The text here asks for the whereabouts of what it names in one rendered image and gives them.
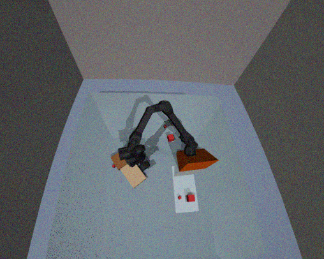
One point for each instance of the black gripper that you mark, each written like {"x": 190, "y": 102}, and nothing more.
{"x": 144, "y": 164}

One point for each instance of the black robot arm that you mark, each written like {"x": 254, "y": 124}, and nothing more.
{"x": 134, "y": 149}

